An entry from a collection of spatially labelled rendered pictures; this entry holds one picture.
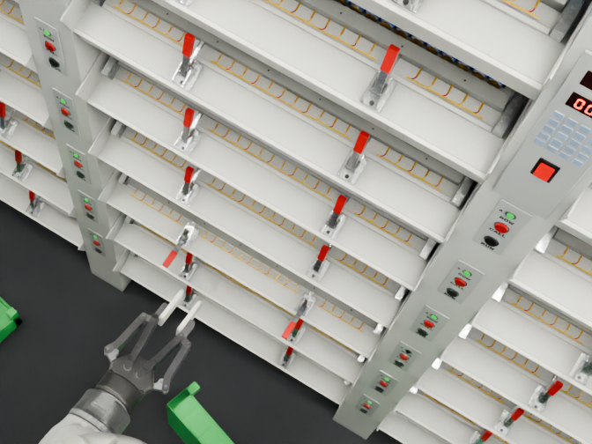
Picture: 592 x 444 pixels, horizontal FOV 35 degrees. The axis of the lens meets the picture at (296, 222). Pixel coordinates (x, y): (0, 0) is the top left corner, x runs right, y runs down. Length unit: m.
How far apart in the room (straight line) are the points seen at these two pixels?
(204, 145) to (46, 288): 1.00
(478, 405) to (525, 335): 0.38
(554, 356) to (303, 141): 0.50
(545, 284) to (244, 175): 0.50
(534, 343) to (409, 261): 0.22
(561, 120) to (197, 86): 0.56
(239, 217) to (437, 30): 0.78
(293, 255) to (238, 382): 0.73
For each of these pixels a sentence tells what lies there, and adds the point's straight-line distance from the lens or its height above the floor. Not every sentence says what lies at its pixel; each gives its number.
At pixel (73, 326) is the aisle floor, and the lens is 2.35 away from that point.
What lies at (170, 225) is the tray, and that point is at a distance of 1.84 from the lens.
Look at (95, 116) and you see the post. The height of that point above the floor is 0.83.
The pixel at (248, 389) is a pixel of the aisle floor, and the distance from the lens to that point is 2.29.
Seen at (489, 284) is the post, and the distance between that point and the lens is 1.30.
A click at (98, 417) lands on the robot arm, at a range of 1.55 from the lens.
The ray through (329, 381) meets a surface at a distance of 2.15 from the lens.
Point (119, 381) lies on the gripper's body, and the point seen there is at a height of 0.70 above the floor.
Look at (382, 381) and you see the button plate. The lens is 1.85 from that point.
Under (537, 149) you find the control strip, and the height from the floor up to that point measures 1.40.
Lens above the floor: 2.22
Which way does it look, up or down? 65 degrees down
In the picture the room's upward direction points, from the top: 14 degrees clockwise
